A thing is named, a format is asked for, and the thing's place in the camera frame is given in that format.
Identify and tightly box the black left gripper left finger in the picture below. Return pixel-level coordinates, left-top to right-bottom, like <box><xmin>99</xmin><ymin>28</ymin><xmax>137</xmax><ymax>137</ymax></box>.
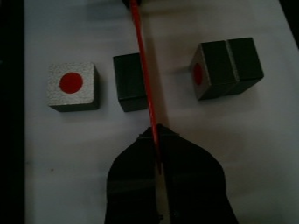
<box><xmin>103</xmin><ymin>126</ymin><xmax>161</xmax><ymax>224</ymax></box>

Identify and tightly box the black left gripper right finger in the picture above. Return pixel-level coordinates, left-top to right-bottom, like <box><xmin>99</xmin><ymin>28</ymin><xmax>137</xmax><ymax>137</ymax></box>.
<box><xmin>156</xmin><ymin>123</ymin><xmax>239</xmax><ymax>224</ymax></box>

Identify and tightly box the dark green toy sushi piece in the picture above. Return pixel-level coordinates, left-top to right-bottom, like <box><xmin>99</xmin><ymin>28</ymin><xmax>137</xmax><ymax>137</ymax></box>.
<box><xmin>227</xmin><ymin>37</ymin><xmax>265</xmax><ymax>95</ymax></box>
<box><xmin>189</xmin><ymin>39</ymin><xmax>239</xmax><ymax>102</ymax></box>
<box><xmin>46</xmin><ymin>61</ymin><xmax>100</xmax><ymax>113</ymax></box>
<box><xmin>112</xmin><ymin>52</ymin><xmax>149</xmax><ymax>113</ymax></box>

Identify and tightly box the thin red toy knife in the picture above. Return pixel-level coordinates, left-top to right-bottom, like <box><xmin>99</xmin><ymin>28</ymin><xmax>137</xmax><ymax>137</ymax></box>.
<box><xmin>127</xmin><ymin>0</ymin><xmax>164</xmax><ymax>176</ymax></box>

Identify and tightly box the white plastic cutting board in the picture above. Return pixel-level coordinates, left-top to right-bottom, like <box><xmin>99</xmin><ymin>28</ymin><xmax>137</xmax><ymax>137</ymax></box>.
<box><xmin>22</xmin><ymin>0</ymin><xmax>299</xmax><ymax>224</ymax></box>

